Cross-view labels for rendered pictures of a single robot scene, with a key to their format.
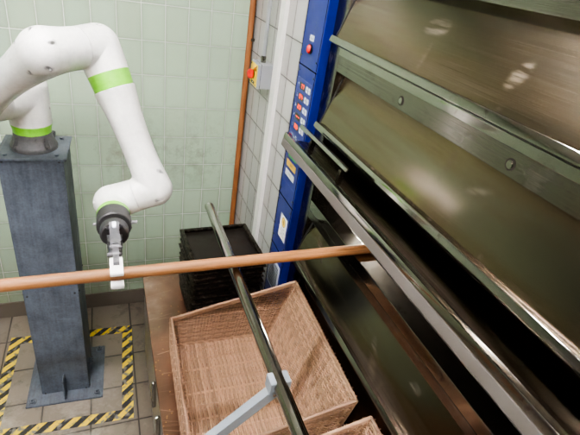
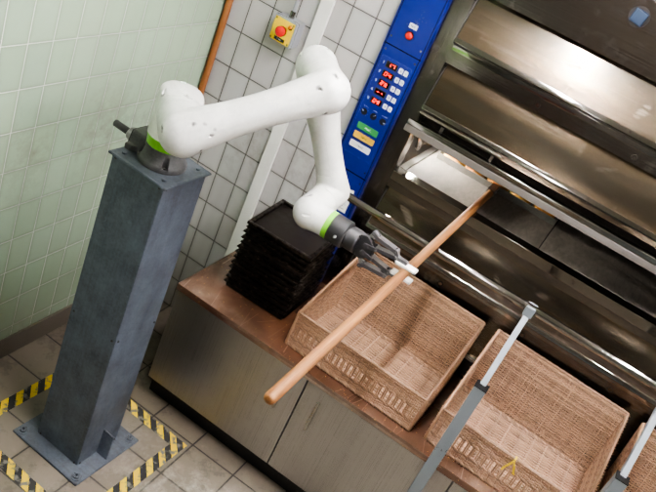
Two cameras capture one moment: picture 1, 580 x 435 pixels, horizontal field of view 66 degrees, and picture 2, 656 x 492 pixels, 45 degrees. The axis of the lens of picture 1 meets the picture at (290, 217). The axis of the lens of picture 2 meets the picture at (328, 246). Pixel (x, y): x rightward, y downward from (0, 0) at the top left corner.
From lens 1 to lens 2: 2.16 m
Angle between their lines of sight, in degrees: 42
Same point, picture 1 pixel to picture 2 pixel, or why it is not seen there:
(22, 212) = (156, 241)
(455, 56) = (594, 89)
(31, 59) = (341, 104)
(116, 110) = (335, 127)
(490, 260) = (622, 209)
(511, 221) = (631, 186)
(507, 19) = (629, 74)
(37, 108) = not seen: hidden behind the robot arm
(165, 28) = not seen: outside the picture
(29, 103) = not seen: hidden behind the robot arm
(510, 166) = (635, 158)
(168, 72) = (161, 23)
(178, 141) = (146, 104)
